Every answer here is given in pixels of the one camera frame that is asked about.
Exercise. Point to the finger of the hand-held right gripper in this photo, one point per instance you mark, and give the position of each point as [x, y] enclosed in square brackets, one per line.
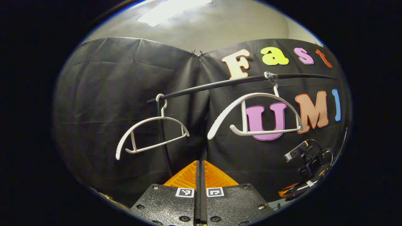
[301, 188]

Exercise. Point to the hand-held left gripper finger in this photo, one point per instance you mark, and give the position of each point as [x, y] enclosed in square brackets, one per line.
[203, 204]
[198, 204]

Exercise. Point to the white plastic clothes hanger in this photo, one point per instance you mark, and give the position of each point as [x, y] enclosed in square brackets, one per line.
[226, 110]
[147, 121]

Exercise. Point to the black clothes rack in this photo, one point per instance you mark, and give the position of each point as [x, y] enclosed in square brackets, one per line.
[220, 84]

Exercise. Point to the clear tape wrap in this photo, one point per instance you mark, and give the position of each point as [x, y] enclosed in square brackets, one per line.
[270, 76]

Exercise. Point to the small black clip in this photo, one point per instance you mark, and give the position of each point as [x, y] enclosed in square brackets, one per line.
[201, 53]
[193, 52]

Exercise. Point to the black backdrop cloth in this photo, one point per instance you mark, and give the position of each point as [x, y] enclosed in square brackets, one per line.
[110, 94]

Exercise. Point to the ceiling light panel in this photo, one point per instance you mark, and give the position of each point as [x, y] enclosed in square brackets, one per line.
[172, 9]

